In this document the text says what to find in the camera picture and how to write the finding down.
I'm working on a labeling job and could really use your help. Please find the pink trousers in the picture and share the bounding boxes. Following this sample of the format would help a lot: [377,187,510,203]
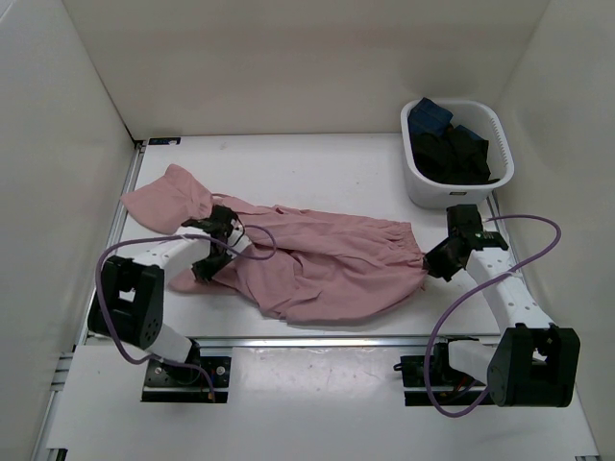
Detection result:
[121,164,427,324]

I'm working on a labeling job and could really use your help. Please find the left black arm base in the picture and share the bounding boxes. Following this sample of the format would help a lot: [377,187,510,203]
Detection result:
[141,352,232,404]

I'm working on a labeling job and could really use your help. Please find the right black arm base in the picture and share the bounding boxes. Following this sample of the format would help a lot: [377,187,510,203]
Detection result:
[393,355,485,407]

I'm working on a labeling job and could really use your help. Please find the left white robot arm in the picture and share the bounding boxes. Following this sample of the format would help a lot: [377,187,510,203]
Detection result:
[87,206,250,384]

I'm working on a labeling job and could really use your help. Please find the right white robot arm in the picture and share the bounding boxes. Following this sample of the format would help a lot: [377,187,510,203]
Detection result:
[423,205,580,418]

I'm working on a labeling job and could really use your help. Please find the black folded garment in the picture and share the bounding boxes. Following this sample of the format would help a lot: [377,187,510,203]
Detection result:
[410,125,498,185]

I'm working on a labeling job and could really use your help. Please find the small dark label sticker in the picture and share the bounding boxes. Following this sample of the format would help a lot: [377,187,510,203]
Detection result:
[148,136,182,146]

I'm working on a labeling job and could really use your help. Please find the blue folded garment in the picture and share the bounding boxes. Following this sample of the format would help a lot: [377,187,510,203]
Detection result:
[407,98,482,140]

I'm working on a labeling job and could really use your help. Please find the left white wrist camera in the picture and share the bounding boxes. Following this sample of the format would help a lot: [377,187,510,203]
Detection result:
[226,225,252,258]

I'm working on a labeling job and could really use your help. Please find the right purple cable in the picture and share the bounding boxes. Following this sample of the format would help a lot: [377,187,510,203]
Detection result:
[425,213,563,418]

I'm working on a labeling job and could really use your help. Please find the purple cable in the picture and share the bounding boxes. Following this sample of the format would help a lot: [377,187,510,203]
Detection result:
[95,191,278,366]
[425,213,563,418]

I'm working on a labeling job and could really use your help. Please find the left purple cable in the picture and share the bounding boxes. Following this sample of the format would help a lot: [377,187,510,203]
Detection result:
[95,191,278,366]

